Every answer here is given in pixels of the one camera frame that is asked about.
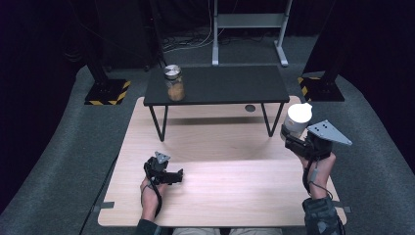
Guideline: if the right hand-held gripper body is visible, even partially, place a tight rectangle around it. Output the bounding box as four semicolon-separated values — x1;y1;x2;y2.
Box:
303;119;353;162

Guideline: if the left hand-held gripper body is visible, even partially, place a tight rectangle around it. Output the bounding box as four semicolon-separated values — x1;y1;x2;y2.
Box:
143;150;171;186

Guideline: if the white lidded container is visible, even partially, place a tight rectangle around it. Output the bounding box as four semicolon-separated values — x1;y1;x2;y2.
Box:
280;102;314;141

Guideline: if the black shelf with wire legs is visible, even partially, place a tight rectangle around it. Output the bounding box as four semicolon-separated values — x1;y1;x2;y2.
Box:
143;65;291;143

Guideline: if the glass jar with metal lid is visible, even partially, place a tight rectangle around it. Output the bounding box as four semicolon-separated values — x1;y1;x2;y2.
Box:
162;64;186;103

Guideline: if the person's left hand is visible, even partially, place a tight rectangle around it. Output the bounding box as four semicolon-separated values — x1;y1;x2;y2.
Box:
139;177;169;223

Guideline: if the person's right hand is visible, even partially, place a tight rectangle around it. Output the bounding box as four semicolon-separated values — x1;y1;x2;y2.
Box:
298;152;338;201

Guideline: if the black stand with striped base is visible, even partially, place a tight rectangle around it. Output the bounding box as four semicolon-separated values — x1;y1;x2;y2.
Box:
297;42;346;103
77;38;132;107

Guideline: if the grey metal stand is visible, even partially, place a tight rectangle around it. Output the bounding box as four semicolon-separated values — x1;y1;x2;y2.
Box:
211;0;294;68

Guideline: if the black tripod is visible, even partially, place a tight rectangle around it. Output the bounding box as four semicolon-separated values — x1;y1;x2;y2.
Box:
143;0;169;72

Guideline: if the left hand-held gripper cable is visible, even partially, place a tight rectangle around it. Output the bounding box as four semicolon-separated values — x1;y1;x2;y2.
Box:
140;175;163;219

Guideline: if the hand-held gripper cable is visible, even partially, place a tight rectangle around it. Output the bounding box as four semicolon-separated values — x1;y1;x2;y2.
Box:
140;175;163;219
301;156;335;201

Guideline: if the right hand-held gripper cable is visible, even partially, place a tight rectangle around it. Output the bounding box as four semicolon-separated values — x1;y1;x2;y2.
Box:
301;156;335;201

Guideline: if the black floor cable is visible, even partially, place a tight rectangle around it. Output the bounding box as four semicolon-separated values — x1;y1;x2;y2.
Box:
78;156;119;235

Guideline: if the white floor cable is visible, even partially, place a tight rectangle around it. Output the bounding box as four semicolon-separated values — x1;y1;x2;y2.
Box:
161;0;226;54

